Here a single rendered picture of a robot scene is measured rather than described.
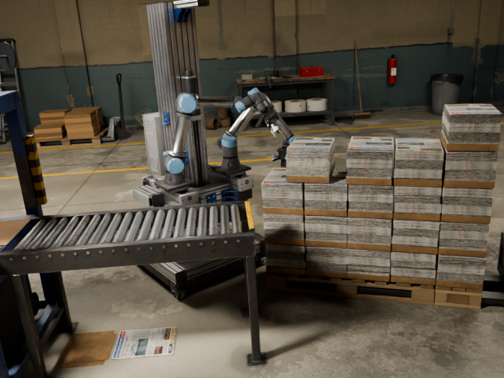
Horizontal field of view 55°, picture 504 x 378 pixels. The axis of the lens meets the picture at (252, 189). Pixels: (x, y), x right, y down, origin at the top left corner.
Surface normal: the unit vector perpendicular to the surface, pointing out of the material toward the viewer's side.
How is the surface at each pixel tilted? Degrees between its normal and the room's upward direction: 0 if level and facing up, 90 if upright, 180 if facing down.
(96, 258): 90
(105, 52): 90
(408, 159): 90
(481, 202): 90
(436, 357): 0
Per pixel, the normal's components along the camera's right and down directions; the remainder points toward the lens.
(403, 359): -0.05, -0.95
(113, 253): 0.07, 0.31
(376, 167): -0.27, 0.32
